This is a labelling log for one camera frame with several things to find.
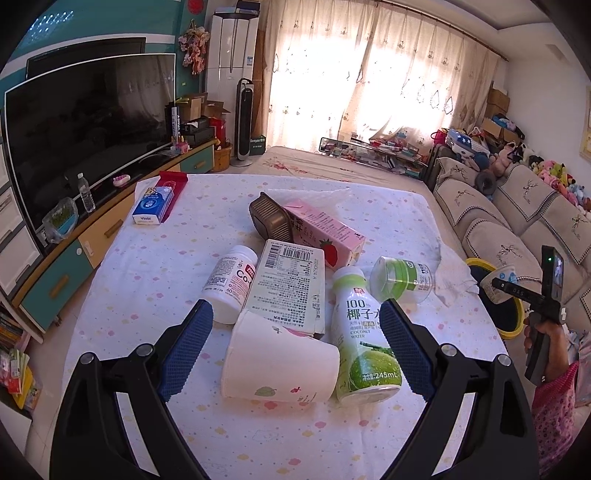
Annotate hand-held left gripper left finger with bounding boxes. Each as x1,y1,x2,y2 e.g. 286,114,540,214
50,299,215,480

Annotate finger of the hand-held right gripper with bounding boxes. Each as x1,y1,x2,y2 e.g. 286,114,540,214
490,277,546,306

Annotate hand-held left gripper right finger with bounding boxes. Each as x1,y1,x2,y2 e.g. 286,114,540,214
379,298,540,480

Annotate small white paper cup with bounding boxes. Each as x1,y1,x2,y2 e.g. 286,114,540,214
480,264,520,305

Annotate yellow rimmed trash bin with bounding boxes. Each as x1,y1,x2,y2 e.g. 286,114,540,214
464,257,536,341

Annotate green coconut water bottle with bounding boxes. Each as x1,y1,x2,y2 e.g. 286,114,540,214
330,266,403,407

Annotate green white plastic cup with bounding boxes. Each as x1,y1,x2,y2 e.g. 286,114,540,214
369,255,435,303

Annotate white bottle pink label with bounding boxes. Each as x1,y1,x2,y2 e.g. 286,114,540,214
202,245,259,325

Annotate large white paper cup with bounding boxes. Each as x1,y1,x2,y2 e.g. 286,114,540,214
221,308,341,403

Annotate pink strawberry milk carton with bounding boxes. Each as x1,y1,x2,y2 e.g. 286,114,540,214
281,198,367,271

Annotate person's right forearm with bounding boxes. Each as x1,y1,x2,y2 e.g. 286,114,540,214
531,332,591,477

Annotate person's right hand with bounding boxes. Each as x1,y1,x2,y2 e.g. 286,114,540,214
523,316,573,384

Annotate beige sofa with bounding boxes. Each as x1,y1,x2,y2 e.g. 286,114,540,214
425,157,591,333

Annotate pile of plush toys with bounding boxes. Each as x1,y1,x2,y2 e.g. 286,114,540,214
522,143,591,217

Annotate grey neck pillow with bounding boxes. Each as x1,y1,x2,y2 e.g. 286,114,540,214
475,171,497,200

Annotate white barcode carton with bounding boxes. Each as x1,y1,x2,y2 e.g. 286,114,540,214
241,239,327,341

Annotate teal wooden TV cabinet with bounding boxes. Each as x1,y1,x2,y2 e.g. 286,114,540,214
9,138,218,333

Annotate blue tissue pack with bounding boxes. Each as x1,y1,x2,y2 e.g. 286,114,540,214
131,185,176,226

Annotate blue star bag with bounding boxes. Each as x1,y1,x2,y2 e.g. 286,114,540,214
445,129,481,155

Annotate brown plastic tray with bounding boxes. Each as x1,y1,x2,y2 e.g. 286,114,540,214
248,191,296,243

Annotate red box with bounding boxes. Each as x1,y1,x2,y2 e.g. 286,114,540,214
157,171,189,222

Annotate pile of books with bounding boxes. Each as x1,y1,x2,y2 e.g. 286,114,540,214
0,309,42,411

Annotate stack of cardboard boxes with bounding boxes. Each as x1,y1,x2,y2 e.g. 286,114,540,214
480,88,522,144

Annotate clear water bottle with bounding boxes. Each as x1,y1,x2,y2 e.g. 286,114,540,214
76,172,96,213

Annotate wooden bucket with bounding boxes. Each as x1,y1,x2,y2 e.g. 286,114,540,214
213,143,234,174

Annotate floral bed sheet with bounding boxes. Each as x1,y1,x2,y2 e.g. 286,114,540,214
240,145,430,195

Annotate black box stack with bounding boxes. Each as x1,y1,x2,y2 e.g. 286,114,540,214
180,117,215,146

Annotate black tower fan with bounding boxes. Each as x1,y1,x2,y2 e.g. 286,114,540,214
231,78,256,168

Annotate open cardboard boxes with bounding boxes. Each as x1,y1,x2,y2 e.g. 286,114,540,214
178,92,232,123

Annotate large curved television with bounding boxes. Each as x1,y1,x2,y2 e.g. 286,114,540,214
4,53,177,232

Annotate beige sheer curtains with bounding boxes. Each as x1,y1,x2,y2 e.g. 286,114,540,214
259,0,509,153

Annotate white standing air conditioner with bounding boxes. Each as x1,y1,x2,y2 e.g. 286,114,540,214
204,11,260,160

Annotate artificial flower bunch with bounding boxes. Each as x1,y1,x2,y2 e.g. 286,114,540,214
178,21,211,75

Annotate flat black television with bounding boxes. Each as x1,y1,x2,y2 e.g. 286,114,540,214
25,37,147,79

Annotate framed wall picture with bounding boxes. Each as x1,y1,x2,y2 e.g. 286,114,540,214
579,85,591,160

